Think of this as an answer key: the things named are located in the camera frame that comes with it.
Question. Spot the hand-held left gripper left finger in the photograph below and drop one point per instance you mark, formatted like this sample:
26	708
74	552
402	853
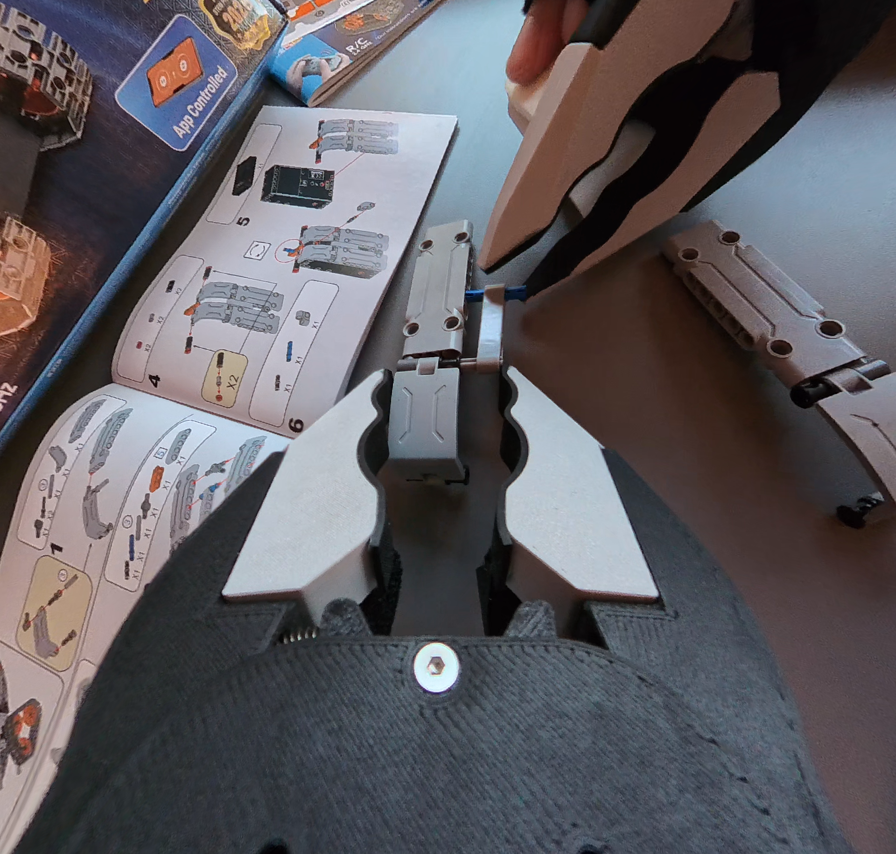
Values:
308	504

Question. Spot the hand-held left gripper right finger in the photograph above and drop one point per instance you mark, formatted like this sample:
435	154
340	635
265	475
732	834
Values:
574	518

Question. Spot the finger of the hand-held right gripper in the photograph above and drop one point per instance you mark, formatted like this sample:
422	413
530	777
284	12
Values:
700	146
581	118

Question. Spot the grey hinged block assembly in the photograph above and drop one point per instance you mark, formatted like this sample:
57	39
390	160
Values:
777	308

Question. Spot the grey connector with blue pin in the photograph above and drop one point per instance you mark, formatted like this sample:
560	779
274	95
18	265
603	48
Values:
491	329

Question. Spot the grey hinged assembly with axle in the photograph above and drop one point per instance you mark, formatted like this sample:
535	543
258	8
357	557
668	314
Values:
434	287

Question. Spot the person's right hand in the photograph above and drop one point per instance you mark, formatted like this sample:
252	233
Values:
546	34

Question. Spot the folded colour leaflet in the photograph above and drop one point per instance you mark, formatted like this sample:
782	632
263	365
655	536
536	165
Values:
364	13

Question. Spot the open instruction booklet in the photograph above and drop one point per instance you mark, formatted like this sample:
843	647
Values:
315	202

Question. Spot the blue toy kit box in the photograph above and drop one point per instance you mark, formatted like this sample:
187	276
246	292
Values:
105	188

